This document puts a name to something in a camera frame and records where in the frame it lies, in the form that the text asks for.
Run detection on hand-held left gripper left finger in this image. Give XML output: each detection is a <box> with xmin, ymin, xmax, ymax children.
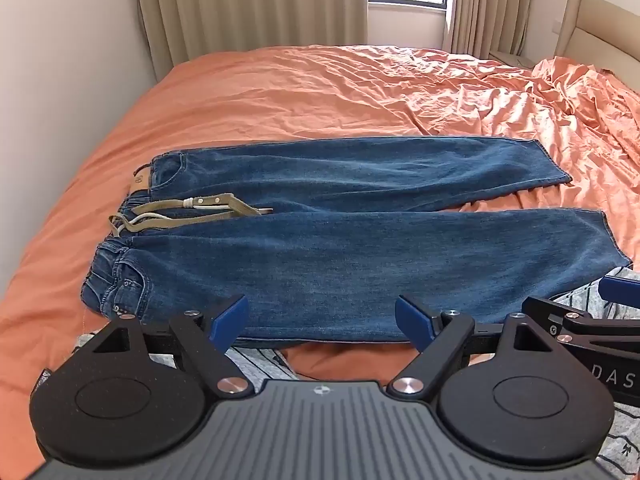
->
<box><xmin>75</xmin><ymin>295</ymin><xmax>251</xmax><ymax>397</ymax></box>

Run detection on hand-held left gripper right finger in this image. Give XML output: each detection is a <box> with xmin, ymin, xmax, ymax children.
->
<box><xmin>387</xmin><ymin>296</ymin><xmax>556</xmax><ymax>402</ymax></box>

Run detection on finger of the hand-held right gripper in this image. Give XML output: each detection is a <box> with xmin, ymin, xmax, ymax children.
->
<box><xmin>598</xmin><ymin>274</ymin><xmax>640</xmax><ymax>307</ymax></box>
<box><xmin>521</xmin><ymin>296</ymin><xmax>640</xmax><ymax>352</ymax></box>

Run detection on blue denim pants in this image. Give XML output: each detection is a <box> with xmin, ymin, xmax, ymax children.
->
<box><xmin>80</xmin><ymin>135</ymin><xmax>636</xmax><ymax>346</ymax></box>

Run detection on grey striped shirt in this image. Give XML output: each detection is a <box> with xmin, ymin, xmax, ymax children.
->
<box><xmin>42</xmin><ymin>267</ymin><xmax>640</xmax><ymax>478</ymax></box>

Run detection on olive fabric belt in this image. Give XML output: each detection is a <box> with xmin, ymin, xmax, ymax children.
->
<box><xmin>107</xmin><ymin>192</ymin><xmax>273</xmax><ymax>235</ymax></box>

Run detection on crumpled orange blanket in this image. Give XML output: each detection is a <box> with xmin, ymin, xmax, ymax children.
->
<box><xmin>530</xmin><ymin>56</ymin><xmax>640</xmax><ymax>241</ymax></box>

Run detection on orange bed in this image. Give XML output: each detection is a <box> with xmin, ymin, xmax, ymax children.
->
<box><xmin>0</xmin><ymin>45</ymin><xmax>640</xmax><ymax>466</ymax></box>

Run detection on white bedside table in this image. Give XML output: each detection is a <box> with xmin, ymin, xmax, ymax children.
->
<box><xmin>489</xmin><ymin>49</ymin><xmax>537</xmax><ymax>68</ymax></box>

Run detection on beige padded headboard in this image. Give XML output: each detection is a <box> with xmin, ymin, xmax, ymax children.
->
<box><xmin>554</xmin><ymin>0</ymin><xmax>640</xmax><ymax>78</ymax></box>

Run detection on wide beige curtain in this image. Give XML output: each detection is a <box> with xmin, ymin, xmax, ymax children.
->
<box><xmin>131</xmin><ymin>0</ymin><xmax>370</xmax><ymax>83</ymax></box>

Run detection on narrow beige curtain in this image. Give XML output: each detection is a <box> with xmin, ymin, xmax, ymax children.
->
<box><xmin>442</xmin><ymin>0</ymin><xmax>532</xmax><ymax>61</ymax></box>

